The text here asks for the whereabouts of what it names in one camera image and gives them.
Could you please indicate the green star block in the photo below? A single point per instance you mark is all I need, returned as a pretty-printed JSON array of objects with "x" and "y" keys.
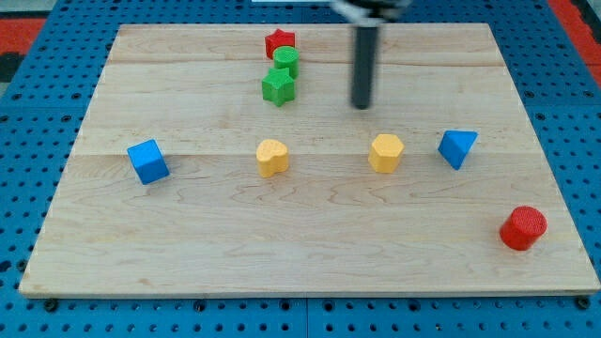
[{"x": 278, "y": 87}]

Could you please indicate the red star block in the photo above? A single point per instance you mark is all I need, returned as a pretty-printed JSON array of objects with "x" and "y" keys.
[{"x": 278, "y": 38}]

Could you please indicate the yellow heart block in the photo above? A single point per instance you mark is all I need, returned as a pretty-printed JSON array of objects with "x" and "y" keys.
[{"x": 272, "y": 158}]

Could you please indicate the yellow hexagon block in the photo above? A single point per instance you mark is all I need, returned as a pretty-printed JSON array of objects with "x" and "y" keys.
[{"x": 385, "y": 153}]

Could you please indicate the green cylinder block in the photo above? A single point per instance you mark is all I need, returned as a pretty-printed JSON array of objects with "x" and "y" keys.
[{"x": 287, "y": 57}]

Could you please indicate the wooden board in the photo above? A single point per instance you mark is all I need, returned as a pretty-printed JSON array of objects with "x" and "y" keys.
[{"x": 329, "y": 226}]

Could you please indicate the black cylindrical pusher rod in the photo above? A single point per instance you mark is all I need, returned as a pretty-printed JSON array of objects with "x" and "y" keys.
[{"x": 363, "y": 66}]

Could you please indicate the blue cube block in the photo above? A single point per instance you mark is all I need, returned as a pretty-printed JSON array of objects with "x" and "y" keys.
[{"x": 148, "y": 162}]

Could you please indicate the blue triangle block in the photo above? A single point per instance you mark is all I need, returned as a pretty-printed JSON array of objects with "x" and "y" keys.
[{"x": 455, "y": 146}]

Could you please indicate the red cylinder block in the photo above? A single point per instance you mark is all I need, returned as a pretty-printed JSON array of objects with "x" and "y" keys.
[{"x": 523, "y": 227}]

